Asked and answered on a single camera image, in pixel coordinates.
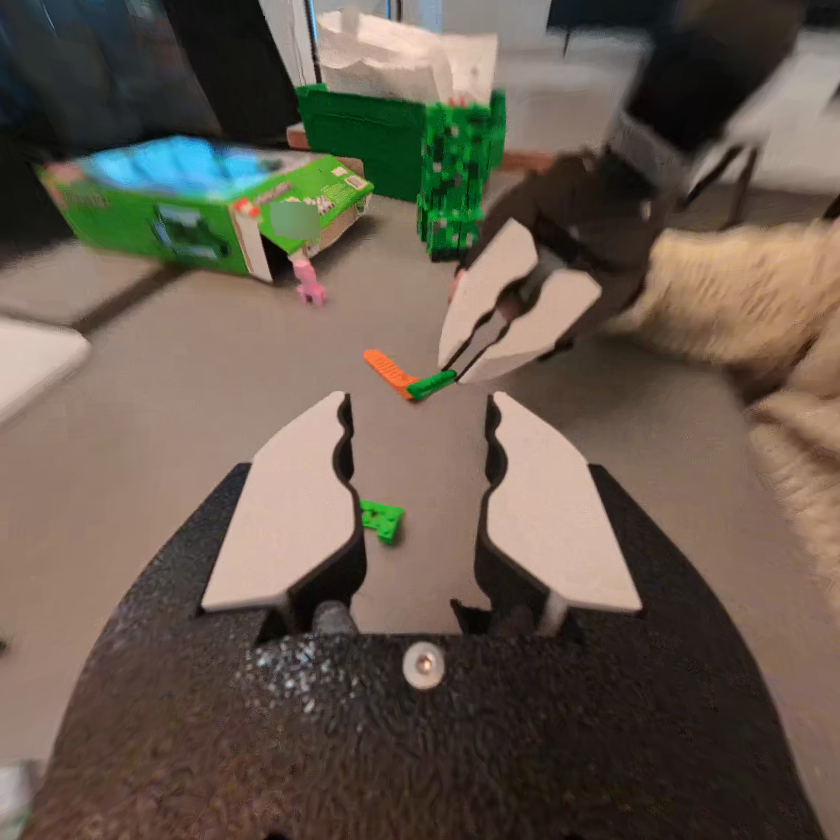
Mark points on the green lego box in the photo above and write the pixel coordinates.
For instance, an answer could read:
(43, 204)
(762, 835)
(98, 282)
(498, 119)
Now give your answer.
(164, 210)

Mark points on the pink lego pig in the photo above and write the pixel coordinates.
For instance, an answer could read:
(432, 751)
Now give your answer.
(308, 282)

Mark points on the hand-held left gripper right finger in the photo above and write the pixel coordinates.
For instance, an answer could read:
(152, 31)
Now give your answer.
(558, 525)

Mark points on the white paper bags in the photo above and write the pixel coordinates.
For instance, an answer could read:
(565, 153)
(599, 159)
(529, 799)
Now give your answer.
(394, 59)

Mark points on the narrow green lego plate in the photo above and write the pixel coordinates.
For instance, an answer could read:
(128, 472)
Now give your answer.
(430, 385)

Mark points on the green pixelated lego model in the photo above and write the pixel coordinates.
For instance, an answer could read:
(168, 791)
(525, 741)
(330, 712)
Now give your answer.
(459, 177)

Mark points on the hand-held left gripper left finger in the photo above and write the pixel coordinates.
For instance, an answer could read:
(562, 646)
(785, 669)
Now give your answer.
(289, 512)

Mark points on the orange brick separator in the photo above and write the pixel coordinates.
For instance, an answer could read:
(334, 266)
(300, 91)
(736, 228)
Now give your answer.
(387, 371)

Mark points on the cream knit sweater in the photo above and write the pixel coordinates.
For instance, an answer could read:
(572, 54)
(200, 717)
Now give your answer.
(800, 472)

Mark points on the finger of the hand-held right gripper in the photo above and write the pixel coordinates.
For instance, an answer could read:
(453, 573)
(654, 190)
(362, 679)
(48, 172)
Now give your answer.
(485, 275)
(544, 321)

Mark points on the wide green lego plate with holes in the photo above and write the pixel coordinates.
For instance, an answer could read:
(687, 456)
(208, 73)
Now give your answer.
(382, 518)

